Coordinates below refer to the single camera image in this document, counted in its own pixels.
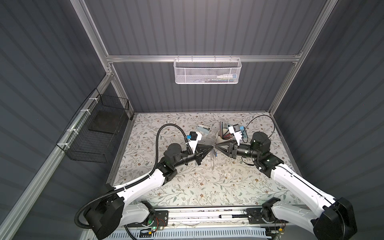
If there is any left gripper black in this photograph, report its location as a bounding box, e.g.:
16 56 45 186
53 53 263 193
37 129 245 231
171 144 212 170

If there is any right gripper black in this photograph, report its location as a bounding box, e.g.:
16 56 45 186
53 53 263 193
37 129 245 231
215 139 259 160

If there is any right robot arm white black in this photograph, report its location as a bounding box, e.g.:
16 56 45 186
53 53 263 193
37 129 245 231
215 132 358 240

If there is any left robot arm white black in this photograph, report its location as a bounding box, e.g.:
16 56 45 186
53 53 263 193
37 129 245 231
83 144 214 240

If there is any white pencil cup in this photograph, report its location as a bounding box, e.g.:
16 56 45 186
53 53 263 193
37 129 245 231
215 132 228 144

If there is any light blue stapler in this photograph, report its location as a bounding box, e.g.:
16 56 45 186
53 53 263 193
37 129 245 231
197 125 211 135

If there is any glue tube in basket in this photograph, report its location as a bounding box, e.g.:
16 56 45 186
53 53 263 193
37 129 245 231
208 74 238 82

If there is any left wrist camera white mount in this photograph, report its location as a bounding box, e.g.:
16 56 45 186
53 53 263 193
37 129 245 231
187 131 202 154

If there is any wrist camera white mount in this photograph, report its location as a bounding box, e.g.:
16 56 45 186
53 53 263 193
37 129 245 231
187 131 202 154
229 124 242 146

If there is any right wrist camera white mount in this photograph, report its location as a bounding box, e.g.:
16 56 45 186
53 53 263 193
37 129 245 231
229 124 242 146

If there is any black corrugated cable conduit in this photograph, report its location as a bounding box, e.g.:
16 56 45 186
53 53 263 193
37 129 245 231
74 123 190 229

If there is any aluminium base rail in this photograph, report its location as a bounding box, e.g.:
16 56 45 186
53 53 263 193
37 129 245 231
86 206 328 232

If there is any white wire mesh basket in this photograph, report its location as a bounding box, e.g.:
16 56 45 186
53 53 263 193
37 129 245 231
173 58 242 85

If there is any black wire basket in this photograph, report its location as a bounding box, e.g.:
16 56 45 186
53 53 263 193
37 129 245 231
57 92 130 164

